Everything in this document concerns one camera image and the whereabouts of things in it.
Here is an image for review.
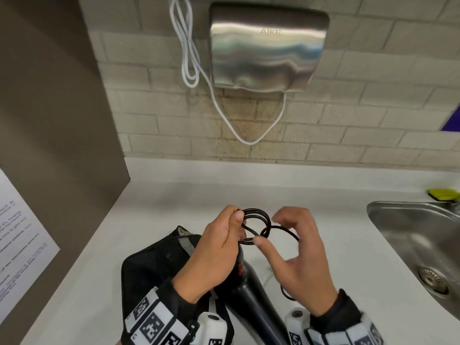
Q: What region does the person's right hand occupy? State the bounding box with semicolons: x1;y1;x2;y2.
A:
253;206;339;317

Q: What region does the person's left hand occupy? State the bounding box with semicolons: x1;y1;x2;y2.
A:
172;206;247;304

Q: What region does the black hair dryer cord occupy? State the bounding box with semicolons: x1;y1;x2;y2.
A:
235;208;300;301

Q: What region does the black hair dryer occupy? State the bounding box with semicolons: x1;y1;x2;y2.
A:
224;244;292;345

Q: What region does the person's right forearm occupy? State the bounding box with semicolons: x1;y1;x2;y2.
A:
307;289;383;345

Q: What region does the person's left forearm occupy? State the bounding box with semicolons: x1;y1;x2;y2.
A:
120;277;216;345

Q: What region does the black zip pouch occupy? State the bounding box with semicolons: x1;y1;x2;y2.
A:
120;226;234;345

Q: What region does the marker-printed wrist band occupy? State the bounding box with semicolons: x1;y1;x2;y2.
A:
122;287;192;345
305;312;383;345

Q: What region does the stainless steel sink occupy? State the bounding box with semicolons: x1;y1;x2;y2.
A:
367;200;460;313

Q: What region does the metal sink drain strainer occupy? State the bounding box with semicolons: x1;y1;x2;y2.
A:
418;266;450;296

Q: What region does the yellow-green sponge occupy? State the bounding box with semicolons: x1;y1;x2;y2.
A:
427;189;460;202

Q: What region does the stainless steel hand dryer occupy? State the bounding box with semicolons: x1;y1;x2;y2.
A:
208;1;330;94

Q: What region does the white paper notice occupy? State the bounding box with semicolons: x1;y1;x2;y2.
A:
0;168;61;313

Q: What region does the brown side panel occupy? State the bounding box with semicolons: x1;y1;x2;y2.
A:
0;0;131;320

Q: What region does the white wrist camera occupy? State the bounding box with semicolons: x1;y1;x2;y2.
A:
285;308;312;345
196;312;228;345

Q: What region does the white power cable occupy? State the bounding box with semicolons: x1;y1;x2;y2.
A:
168;0;287;146

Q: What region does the purple wall sign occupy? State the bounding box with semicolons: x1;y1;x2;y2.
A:
441;105;460;132

